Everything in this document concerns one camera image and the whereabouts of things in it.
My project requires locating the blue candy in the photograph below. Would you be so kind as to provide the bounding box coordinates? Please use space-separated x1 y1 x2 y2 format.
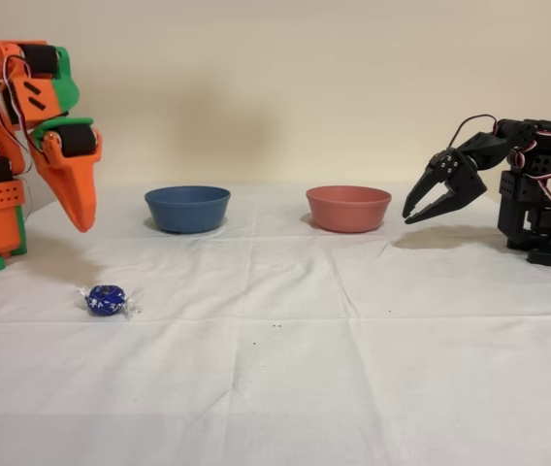
74 283 145 321

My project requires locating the servo cable on orange arm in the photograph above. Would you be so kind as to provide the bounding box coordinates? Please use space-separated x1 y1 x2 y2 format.
0 53 40 177

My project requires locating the servo cable on black gripper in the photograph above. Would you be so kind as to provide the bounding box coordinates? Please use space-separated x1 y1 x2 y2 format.
448 114 500 148

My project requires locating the blue bowl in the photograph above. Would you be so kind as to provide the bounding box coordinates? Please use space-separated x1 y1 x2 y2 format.
144 185 232 235

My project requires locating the white wrinkled tablecloth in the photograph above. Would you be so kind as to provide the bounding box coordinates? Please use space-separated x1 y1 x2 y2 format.
0 182 551 466

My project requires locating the pink bowl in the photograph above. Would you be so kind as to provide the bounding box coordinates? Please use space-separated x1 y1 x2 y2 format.
305 185 393 234

